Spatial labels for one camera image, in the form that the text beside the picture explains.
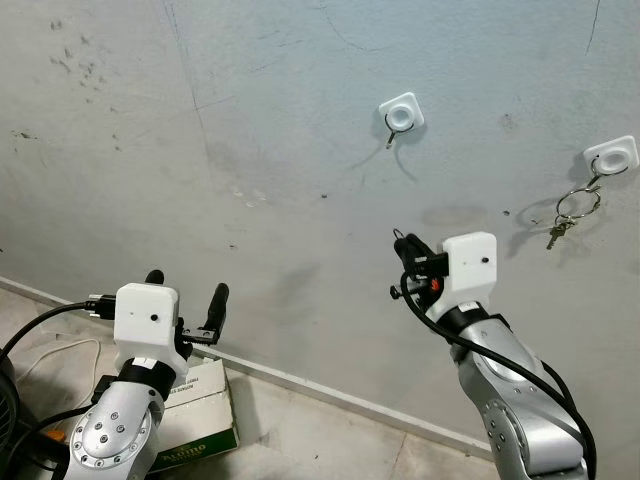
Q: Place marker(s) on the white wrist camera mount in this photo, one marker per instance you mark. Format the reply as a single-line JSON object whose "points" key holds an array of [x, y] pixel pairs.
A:
{"points": [[470, 265], [145, 318]]}

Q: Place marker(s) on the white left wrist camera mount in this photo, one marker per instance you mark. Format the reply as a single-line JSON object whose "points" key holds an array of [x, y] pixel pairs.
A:
{"points": [[145, 318]]}

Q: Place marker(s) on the black round fan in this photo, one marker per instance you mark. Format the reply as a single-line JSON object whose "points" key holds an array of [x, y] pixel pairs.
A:
{"points": [[6, 420]]}

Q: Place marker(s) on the grey baseboard strip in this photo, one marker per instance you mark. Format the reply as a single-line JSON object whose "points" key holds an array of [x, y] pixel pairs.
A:
{"points": [[330, 395]]}

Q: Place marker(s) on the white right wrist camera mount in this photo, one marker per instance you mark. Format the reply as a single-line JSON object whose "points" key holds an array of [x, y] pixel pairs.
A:
{"points": [[470, 265]]}

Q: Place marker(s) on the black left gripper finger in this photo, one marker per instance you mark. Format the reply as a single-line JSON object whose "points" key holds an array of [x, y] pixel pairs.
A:
{"points": [[154, 277], [216, 310]]}

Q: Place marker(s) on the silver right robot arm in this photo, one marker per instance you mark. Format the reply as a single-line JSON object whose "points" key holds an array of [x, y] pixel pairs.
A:
{"points": [[515, 410]]}

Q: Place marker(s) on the white square wall hook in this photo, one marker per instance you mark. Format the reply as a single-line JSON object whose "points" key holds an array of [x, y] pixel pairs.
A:
{"points": [[402, 112], [612, 158]]}

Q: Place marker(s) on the white green cardboard box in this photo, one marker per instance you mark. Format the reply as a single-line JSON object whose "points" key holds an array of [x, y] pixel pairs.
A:
{"points": [[200, 410]]}

